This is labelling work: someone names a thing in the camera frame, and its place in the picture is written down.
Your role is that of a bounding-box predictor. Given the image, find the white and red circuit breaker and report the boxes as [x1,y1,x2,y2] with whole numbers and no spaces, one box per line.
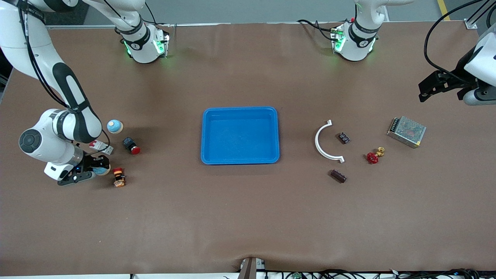
[89,140,114,155]

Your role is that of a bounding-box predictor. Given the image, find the red and yellow emergency button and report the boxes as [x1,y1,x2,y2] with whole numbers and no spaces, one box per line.
[112,167,126,188]

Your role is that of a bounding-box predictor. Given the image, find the metal mesh power supply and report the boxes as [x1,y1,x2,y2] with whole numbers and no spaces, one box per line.
[387,116,427,149]

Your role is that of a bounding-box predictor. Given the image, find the brass valve with red handwheel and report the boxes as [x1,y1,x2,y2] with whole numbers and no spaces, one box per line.
[367,147,386,165]

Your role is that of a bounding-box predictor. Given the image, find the blue plastic tray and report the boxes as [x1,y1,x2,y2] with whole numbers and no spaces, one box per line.
[200,106,280,165]

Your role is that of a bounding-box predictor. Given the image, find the black switch with red button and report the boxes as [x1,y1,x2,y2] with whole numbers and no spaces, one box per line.
[122,136,141,155]

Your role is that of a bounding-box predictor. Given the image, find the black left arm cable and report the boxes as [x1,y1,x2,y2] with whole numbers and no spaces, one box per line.
[424,0,485,82]

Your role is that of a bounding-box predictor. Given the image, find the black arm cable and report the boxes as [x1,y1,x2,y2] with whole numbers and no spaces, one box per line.
[17,0,113,155]
[424,0,485,82]

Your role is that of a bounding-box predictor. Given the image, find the aluminium corner bracket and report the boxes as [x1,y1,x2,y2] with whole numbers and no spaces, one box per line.
[464,0,491,30]

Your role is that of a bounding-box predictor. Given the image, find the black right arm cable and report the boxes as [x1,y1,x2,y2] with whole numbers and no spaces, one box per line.
[17,0,113,155]

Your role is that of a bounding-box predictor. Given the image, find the white curved plastic bracket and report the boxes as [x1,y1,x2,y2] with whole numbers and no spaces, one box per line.
[314,120,345,164]

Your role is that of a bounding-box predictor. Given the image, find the black left base cables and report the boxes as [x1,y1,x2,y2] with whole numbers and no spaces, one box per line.
[297,19,338,41]

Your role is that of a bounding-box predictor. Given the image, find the aluminium frame rail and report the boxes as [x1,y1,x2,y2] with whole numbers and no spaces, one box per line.
[46,23,121,30]

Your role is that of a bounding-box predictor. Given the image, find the black right base cable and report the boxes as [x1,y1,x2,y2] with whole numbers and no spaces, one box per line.
[143,2,171,28]

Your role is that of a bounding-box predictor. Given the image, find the brown camera mount post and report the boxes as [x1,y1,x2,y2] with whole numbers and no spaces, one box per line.
[237,257,266,279]

